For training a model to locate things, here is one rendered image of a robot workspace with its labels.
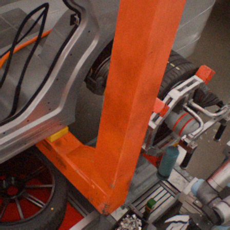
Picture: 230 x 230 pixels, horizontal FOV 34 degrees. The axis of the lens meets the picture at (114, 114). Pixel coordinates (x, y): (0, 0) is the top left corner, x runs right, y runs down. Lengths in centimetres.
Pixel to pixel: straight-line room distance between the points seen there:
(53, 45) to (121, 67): 83
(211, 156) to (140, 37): 220
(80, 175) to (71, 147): 20
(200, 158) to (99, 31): 173
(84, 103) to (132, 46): 218
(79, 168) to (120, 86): 80
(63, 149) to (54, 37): 65
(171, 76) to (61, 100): 62
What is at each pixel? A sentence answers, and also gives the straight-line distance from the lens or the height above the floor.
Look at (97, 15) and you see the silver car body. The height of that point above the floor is 147.
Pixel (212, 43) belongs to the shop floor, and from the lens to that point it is 472.
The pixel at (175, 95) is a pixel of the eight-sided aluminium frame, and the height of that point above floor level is 111.
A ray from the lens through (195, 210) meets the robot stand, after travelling 212.
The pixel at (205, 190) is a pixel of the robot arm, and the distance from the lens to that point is 163.
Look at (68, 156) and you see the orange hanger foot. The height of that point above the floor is 69.
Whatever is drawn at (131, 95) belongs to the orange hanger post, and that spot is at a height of 146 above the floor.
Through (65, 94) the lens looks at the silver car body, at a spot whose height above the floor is 102.
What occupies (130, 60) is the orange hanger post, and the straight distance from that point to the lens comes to 137.
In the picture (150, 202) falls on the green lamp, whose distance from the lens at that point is 212.
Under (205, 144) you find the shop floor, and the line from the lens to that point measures 343.
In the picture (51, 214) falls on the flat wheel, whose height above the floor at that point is 50.
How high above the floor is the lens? 243
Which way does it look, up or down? 45 degrees down
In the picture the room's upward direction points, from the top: 11 degrees clockwise
